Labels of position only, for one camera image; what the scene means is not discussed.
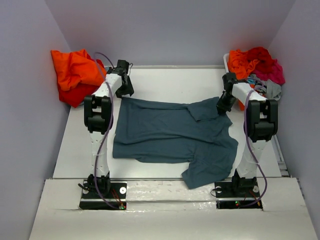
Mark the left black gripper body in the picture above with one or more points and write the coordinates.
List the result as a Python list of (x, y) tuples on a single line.
[(125, 89)]

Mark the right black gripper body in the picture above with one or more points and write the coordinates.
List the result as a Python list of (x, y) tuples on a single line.
[(226, 102)]

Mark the blue-grey t shirt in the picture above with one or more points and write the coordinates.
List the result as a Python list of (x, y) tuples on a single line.
[(172, 133)]

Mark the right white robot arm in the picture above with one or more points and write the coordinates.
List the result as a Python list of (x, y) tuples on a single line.
[(260, 125)]

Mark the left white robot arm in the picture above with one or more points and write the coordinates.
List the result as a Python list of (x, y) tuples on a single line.
[(98, 118)]

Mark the orange crumpled t shirt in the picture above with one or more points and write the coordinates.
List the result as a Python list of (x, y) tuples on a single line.
[(239, 64)]

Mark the white perforated plastic basket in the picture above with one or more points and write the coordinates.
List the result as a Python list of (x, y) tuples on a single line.
[(225, 61)]

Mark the grey crumpled t shirt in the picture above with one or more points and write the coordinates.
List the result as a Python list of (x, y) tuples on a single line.
[(268, 89)]

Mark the red folded t shirt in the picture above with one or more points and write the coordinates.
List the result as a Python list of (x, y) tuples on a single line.
[(74, 97)]

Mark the orange folded t shirt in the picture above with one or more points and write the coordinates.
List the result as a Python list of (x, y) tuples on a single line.
[(77, 67)]

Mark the magenta crumpled t shirt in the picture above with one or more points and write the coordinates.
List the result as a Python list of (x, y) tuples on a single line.
[(276, 75)]

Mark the red crumpled t shirt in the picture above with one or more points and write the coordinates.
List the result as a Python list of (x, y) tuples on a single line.
[(262, 58)]

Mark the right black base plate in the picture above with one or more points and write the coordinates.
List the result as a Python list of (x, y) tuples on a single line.
[(229, 199)]

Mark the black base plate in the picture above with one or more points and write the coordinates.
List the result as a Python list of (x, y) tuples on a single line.
[(115, 200), (229, 199)]

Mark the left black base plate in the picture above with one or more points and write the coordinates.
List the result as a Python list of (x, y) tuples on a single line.
[(115, 200)]

